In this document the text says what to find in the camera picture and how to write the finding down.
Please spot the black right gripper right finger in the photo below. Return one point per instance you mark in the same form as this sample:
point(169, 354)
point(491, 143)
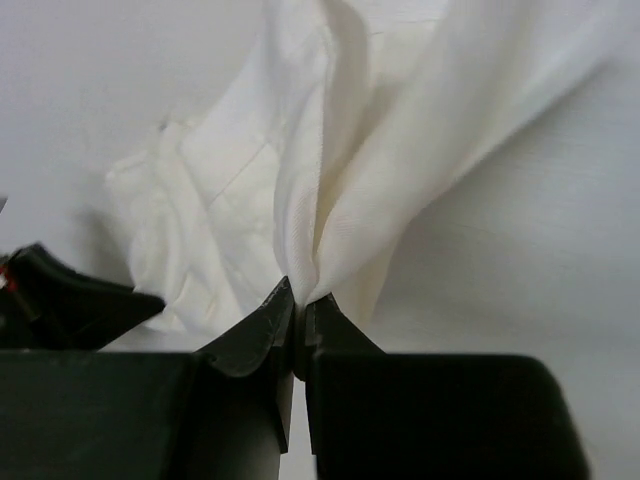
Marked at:
point(323, 327)

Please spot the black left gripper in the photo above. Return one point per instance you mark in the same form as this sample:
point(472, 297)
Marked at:
point(47, 305)

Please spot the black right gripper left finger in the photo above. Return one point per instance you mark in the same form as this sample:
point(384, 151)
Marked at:
point(249, 365)

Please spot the white pleated skirt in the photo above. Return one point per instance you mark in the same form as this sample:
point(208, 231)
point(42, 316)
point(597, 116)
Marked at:
point(347, 119)

